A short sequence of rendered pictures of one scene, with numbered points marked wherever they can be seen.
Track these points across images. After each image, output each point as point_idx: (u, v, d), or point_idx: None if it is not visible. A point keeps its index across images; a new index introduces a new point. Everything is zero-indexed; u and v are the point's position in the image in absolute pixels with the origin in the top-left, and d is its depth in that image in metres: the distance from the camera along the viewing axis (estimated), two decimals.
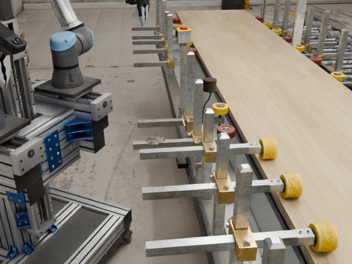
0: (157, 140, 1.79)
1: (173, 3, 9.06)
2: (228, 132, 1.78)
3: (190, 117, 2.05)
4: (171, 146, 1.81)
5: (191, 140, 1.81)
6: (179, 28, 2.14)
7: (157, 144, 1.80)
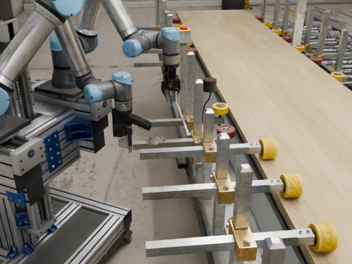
0: (157, 140, 1.79)
1: (173, 3, 9.06)
2: (228, 132, 1.78)
3: (190, 117, 2.05)
4: (171, 146, 1.81)
5: (191, 140, 1.81)
6: (179, 28, 2.14)
7: (157, 144, 1.80)
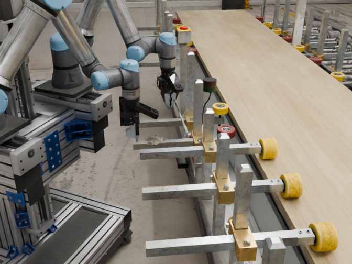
0: (157, 140, 1.79)
1: (173, 3, 9.06)
2: (228, 132, 1.78)
3: (190, 117, 2.05)
4: (171, 146, 1.81)
5: (191, 140, 1.81)
6: (179, 28, 2.14)
7: (157, 144, 1.80)
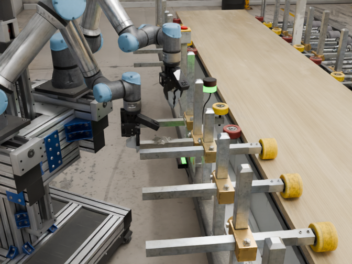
0: (164, 139, 1.79)
1: (173, 3, 9.06)
2: (234, 132, 1.79)
3: (190, 117, 2.05)
4: (178, 146, 1.81)
5: None
6: None
7: (164, 143, 1.80)
